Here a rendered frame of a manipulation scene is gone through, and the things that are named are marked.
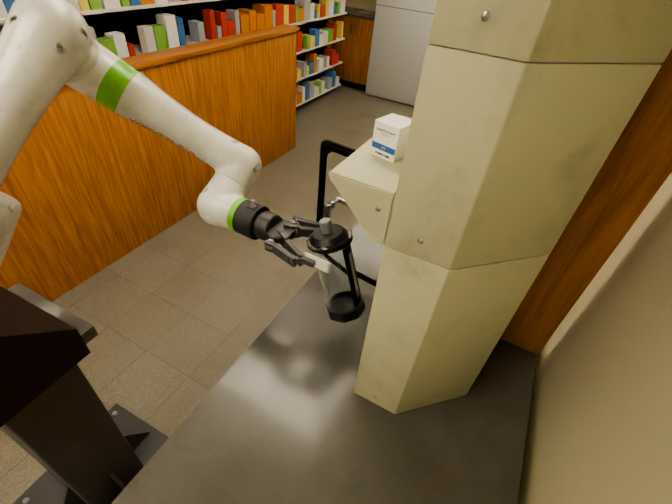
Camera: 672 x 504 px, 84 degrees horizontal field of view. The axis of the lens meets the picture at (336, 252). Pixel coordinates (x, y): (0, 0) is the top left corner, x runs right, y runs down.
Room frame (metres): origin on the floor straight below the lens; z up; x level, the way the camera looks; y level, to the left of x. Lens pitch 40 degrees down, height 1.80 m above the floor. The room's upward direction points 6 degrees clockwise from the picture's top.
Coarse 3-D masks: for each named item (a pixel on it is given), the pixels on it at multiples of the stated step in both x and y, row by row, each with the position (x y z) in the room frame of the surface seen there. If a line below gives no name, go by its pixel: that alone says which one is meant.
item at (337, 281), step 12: (348, 228) 0.72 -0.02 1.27; (348, 240) 0.66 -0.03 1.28; (336, 252) 0.64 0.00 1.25; (336, 264) 0.64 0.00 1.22; (324, 276) 0.64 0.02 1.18; (336, 276) 0.63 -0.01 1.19; (324, 288) 0.64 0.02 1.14; (336, 288) 0.63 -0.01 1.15; (348, 288) 0.63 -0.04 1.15; (336, 300) 0.62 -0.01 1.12; (348, 300) 0.63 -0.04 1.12; (336, 312) 0.62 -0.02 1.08
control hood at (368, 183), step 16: (368, 144) 0.65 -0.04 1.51; (352, 160) 0.58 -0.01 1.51; (368, 160) 0.59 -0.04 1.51; (384, 160) 0.59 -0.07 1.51; (400, 160) 0.60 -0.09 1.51; (336, 176) 0.53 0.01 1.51; (352, 176) 0.53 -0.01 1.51; (368, 176) 0.53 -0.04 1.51; (384, 176) 0.54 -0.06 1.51; (352, 192) 0.51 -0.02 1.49; (368, 192) 0.50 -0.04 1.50; (384, 192) 0.49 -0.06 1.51; (352, 208) 0.51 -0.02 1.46; (368, 208) 0.50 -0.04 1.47; (384, 208) 0.49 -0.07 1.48; (368, 224) 0.50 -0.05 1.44; (384, 224) 0.49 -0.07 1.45; (384, 240) 0.49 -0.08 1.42
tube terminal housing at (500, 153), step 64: (448, 64) 0.47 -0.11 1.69; (512, 64) 0.45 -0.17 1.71; (576, 64) 0.46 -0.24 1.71; (640, 64) 0.50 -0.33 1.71; (448, 128) 0.47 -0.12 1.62; (512, 128) 0.45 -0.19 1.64; (576, 128) 0.48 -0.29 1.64; (448, 192) 0.46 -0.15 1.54; (512, 192) 0.46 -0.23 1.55; (576, 192) 0.50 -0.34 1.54; (384, 256) 0.48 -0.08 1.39; (448, 256) 0.44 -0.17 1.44; (512, 256) 0.48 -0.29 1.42; (384, 320) 0.47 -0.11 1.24; (448, 320) 0.45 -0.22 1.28; (384, 384) 0.46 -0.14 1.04; (448, 384) 0.48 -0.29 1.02
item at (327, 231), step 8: (320, 224) 0.68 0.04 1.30; (328, 224) 0.68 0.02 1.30; (336, 224) 0.72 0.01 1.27; (320, 232) 0.69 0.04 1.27; (328, 232) 0.68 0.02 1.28; (336, 232) 0.68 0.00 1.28; (344, 232) 0.68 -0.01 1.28; (312, 240) 0.67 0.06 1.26; (320, 240) 0.65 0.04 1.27; (328, 240) 0.65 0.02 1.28; (336, 240) 0.65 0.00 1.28
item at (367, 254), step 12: (336, 156) 0.90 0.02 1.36; (336, 192) 0.90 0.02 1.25; (336, 204) 0.90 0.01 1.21; (336, 216) 0.90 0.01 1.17; (348, 216) 0.87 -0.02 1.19; (360, 228) 0.85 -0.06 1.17; (360, 240) 0.85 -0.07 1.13; (372, 240) 0.83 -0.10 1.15; (360, 252) 0.85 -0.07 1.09; (372, 252) 0.83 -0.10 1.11; (360, 264) 0.84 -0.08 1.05; (372, 264) 0.82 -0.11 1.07; (372, 276) 0.82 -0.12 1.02
